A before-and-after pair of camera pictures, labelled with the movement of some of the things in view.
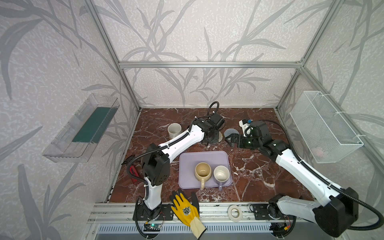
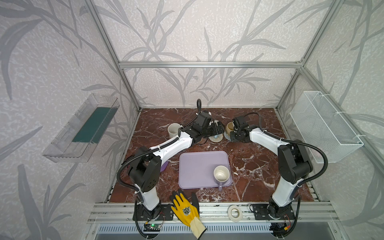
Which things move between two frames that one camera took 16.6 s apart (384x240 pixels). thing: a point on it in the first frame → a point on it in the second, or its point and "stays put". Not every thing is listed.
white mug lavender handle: (221, 174) stays put
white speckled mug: (173, 129) stays put
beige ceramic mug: (203, 172) → (229, 127)
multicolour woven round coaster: (220, 137) stays put
